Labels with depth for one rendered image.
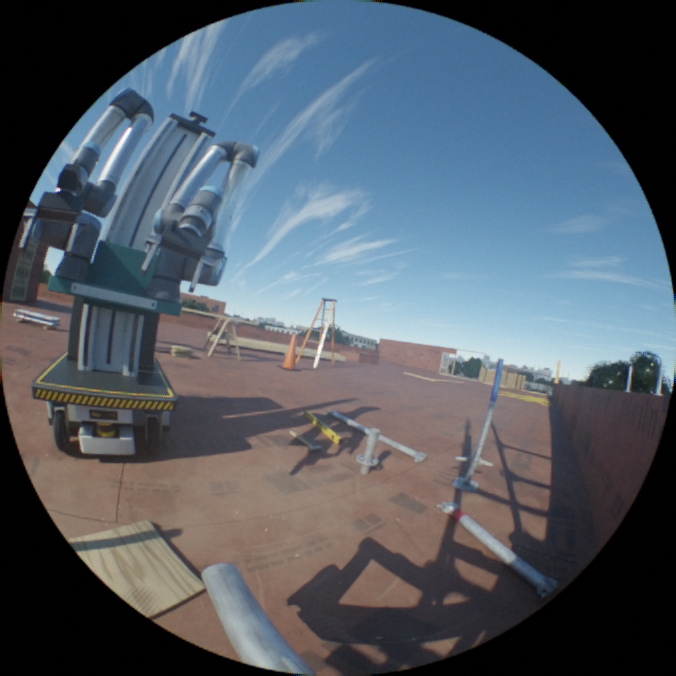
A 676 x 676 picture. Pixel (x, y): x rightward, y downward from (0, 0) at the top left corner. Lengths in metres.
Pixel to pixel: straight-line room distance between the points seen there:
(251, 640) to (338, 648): 0.46
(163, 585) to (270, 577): 0.30
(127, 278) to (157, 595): 1.19
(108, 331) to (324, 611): 1.38
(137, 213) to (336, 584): 1.71
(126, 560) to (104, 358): 0.94
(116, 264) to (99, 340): 0.38
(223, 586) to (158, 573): 0.49
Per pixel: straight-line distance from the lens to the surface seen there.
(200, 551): 0.85
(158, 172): 1.52
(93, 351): 1.37
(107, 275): 1.27
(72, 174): 0.71
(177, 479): 1.12
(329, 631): 0.73
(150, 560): 0.81
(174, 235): 0.67
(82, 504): 1.03
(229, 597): 0.30
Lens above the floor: 0.68
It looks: 1 degrees up
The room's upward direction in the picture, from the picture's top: 11 degrees clockwise
